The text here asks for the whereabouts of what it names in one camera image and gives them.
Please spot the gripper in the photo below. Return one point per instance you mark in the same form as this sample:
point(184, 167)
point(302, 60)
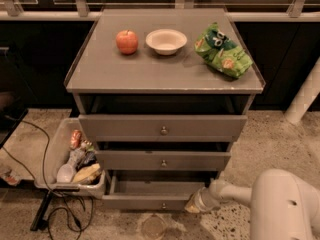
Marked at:
point(216, 188)

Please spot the grey bottom drawer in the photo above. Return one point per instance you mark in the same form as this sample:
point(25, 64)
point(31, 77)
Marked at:
point(147, 194)

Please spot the grey drawer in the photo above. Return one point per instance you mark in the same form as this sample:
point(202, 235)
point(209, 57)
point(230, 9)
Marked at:
point(147, 194)
point(162, 128)
point(163, 160)

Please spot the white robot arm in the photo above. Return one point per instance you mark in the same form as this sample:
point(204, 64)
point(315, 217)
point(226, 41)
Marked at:
point(282, 205)

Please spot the grey middle drawer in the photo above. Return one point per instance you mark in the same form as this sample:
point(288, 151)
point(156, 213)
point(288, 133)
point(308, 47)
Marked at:
point(163, 160)

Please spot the grey drawer cabinet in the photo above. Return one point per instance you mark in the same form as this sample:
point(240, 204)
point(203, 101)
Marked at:
point(106, 82)

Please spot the grey top drawer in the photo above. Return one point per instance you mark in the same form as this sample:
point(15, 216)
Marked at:
point(162, 128)

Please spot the clear plastic bin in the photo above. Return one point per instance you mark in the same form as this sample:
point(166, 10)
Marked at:
point(57, 154)

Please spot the yellow snack bag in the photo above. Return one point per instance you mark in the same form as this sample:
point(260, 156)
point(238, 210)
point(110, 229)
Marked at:
point(87, 175)

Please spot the dark snack bag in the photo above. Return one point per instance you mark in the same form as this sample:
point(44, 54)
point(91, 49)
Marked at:
point(88, 160)

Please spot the white plastic bottle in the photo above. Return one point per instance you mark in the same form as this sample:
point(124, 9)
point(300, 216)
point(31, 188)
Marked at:
point(68, 170)

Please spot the red snack packet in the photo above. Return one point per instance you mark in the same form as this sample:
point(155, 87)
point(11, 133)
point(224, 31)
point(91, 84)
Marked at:
point(75, 139)

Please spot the white pillar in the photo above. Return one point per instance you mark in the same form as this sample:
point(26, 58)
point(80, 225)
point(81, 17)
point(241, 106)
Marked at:
point(305, 96)

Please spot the green chip bag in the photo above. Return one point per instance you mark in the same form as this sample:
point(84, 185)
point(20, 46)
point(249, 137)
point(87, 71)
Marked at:
point(221, 53)

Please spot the white bowl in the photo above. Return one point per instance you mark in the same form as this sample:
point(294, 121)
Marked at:
point(166, 41)

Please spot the black stand base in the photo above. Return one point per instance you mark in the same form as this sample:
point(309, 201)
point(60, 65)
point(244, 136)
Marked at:
point(39, 223)

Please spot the red apple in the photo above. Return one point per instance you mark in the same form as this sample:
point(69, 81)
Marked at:
point(127, 42)

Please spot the white railing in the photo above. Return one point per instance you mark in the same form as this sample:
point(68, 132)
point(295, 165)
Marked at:
point(90, 10)

